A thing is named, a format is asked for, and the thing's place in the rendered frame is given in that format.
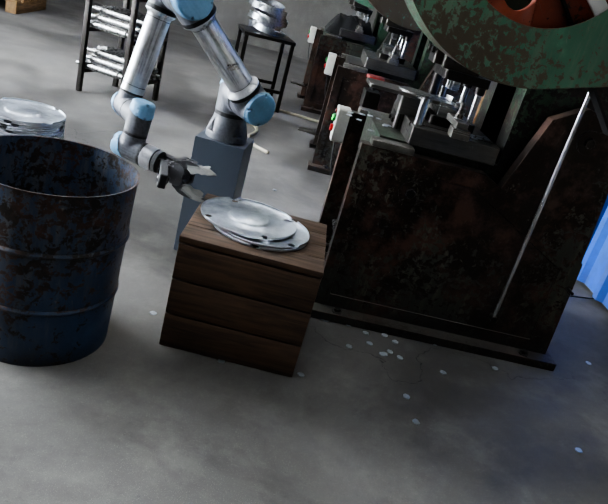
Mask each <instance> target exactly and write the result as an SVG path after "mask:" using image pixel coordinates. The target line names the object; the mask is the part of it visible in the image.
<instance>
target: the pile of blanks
mask: <svg viewBox="0 0 608 504"><path fill-rule="evenodd" d="M65 121H66V119H65ZM65 121H63V122H61V123H58V124H51V125H49V124H48V125H34V124H25V123H18V122H13V121H8V120H4V119H1V118H0V135H36V136H47V137H54V138H61V139H64V130H65Z"/></svg>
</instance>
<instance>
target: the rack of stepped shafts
mask: <svg viewBox="0 0 608 504"><path fill-rule="evenodd" d="M147 1H148V0H133V1H132V8H131V10H129V6H130V0H124V3H123V8H122V7H116V6H107V5H104V6H99V5H92V3H93V0H86V3H85V12H84V20H83V29H82V37H81V46H80V55H79V60H76V63H77V64H78V72H77V81H76V89H75V90H76V91H79V92H80V91H82V87H83V79H84V73H85V72H98V73H101V74H103V75H106V76H109V77H112V78H113V83H112V86H114V87H118V84H119V79H121V84H122V81H123V78H124V76H125V73H126V70H127V67H128V65H129V62H130V59H131V56H132V50H133V46H135V45H136V42H137V39H138V37H139V34H140V31H141V28H142V26H143V23H144V20H145V17H146V15H145V14H141V13H138V9H139V2H147ZM92 9H94V10H97V11H100V13H99V12H98V13H96V14H94V13H91V12H92ZM91 17H93V18H96V19H98V20H96V19H94V20H92V19H91ZM90 25H92V26H90ZM169 28H170V25H169ZM169 28H168V31H167V33H166V36H165V39H164V42H163V44H162V47H161V50H160V52H159V57H158V63H157V68H155V66H156V63H155V66H154V68H153V71H152V74H151V76H150V79H151V80H150V79H149V82H148V85H150V84H154V88H153V94H152V100H154V101H157V100H158V94H159V88H160V82H161V78H162V70H163V64H164V58H165V52H166V46H167V40H168V34H169ZM89 31H105V32H108V33H111V34H114V35H117V36H119V40H118V47H117V48H116V47H107V46H100V45H98V48H95V47H94V48H90V47H87V45H88V37H89ZM125 38H127V44H126V51H125V50H123V48H124V41H125ZM134 40H136V41H134ZM87 51H90V52H93V53H92V54H89V55H87ZM86 58H87V59H89V61H86Z"/></svg>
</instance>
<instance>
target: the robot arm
mask: <svg viewBox="0 0 608 504"><path fill-rule="evenodd" d="M146 8H147V11H148V12H147V14H146V17H145V20H144V23H143V26H142V28H141V31H140V34H139V37H138V39H137V42H136V45H135V48H134V51H133V53H132V56H131V59H130V62H129V65H128V67H127V70H126V73H125V76H124V78H123V81H122V84H121V87H120V90H119V91H118V92H116V93H115V94H114V95H113V96H112V99H111V105H112V107H113V109H114V111H115V112H116V113H117V114H118V115H119V116H120V117H121V118H122V119H123V120H124V121H125V126H124V129H123V132H122V131H119V132H117V133H116V134H115V135H114V137H113V139H112V140H111V143H110V148H111V150H112V152H113V153H115V154H117V155H118V156H120V157H121V158H123V159H126V160H128V161H130V162H132V163H134V164H137V165H139V166H141V167H143V168H145V170H149V171H152V172H154V173H157V177H156V181H157V187H158V188H161V189H165V186H166V184H167V183H168V181H169V183H171V184H172V187H174V188H175V190H176V191H177V192H178V193H179V194H181V195H182V196H185V197H187V198H189V199H192V200H195V201H198V202H201V203H203V202H204V201H206V199H205V198H204V197H202V196H203V192H202V191H200V190H197V189H194V188H193V187H192V186H191V185H189V184H191V183H193V180H194V177H195V174H197V173H198V174H201V175H207V176H216V174H215V173H214V172H213V171H212V170H210V168H211V167H210V166H202V165H197V164H198V162H197V161H194V160H192V159H190V158H188V157H186V156H183V157H180V158H176V157H174V156H172V155H170V154H168V153H167V154H166V153H165V152H163V151H161V149H159V148H157V147H155V146H153V145H151V144H148V143H146V139H147V136H148V133H149V130H150V126H151V123H152V120H153V118H154V112H155V108H156V107H155V105H154V104H153V103H152V102H150V101H147V100H145V99H142V98H143V95H144V93H145V90H146V87H147V85H148V82H149V79H150V76H151V74H152V71H153V68H154V66H155V63H156V60H157V58H158V55H159V52H160V50H161V47H162V44H163V42H164V39H165V36H166V33H167V31H168V28H169V25H170V23H171V21H173V20H175V19H176V17H177V18H178V20H179V21H180V23H181V24H182V26H183V28H184V29H186V30H190V31H192V32H193V34H194V36H195V37H196V39H197V40H198V42H199V43H200V45H201V47H202V48H203V50H204V51H205V53H206V55H207V56H208V58H209V59H210V61H211V62H212V64H213V66H214V67H215V69H216V70H217V72H218V74H219V75H220V77H221V81H220V87H219V92H218V97H217V102H216V107H215V112H214V115H213V117H212V118H211V120H210V122H209V124H208V125H207V127H206V132H205V134H206V135H207V136H208V137H210V138H212V139H214V140H217V141H220V142H223V143H228V144H234V145H242V144H245V143H246V141H247V127H246V122H247V123H248V124H251V125H254V126H261V125H264V124H265V123H267V122H268V121H269V120H270V119H271V118H272V116H273V114H274V111H275V101H274V99H273V97H272V96H271V95H270V94H269V93H266V92H265V90H264V89H263V87H262V85H261V83H260V82H259V80H258V78H257V77H255V76H250V74H249V72H248V70H247V69H246V67H245V65H244V64H243V62H242V60H241V59H240V57H239V55H238V53H237V52H236V50H235V48H234V47H233V45H232V43H231V42H230V40H229V38H228V36H227V35H226V33H225V31H224V30H223V28H222V26H221V25H220V23H219V21H218V19H217V18H216V16H215V15H216V11H217V8H216V6H215V4H214V3H213V0H148V1H147V4H146ZM187 159H189V160H187ZM193 161H194V162H193ZM181 184H182V185H181ZM183 184H186V185H183Z"/></svg>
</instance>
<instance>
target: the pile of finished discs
mask: <svg viewBox="0 0 608 504"><path fill-rule="evenodd" d="M295 223H296V222H295ZM213 225H214V224H213ZM296 225H297V230H296V233H295V234H294V235H293V236H291V237H289V238H286V239H282V240H267V239H268V237H266V236H261V237H263V238H264V239H265V240H260V239H253V238H248V237H244V236H240V235H236V234H233V233H230V232H228V231H225V230H223V229H221V228H219V227H217V226H215V225H214V227H215V228H216V229H217V230H218V231H219V232H220V233H222V234H223V235H225V236H226V237H228V238H230V239H232V240H234V241H236V242H238V243H241V244H243V245H246V246H249V247H253V246H252V245H251V244H253V245H257V246H259V247H256V248H257V249H261V250H267V251H275V252H290V251H296V250H299V249H302V248H303V247H305V246H306V245H307V243H308V241H309V237H310V235H309V232H308V230H307V229H306V228H305V227H304V226H303V225H302V224H301V223H299V222H297V223H296Z"/></svg>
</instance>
